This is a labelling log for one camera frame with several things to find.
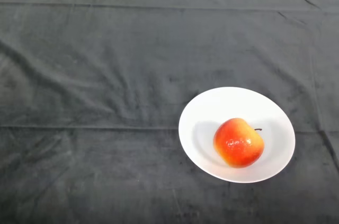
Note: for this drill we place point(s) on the red yellow apple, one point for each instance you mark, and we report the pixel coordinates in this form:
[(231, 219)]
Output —
[(238, 144)]

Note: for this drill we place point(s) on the white round plate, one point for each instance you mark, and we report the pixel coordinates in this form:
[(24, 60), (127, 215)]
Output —
[(275, 118)]

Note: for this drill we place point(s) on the black cloth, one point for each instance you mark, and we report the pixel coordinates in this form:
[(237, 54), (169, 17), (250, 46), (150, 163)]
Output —
[(106, 49)]

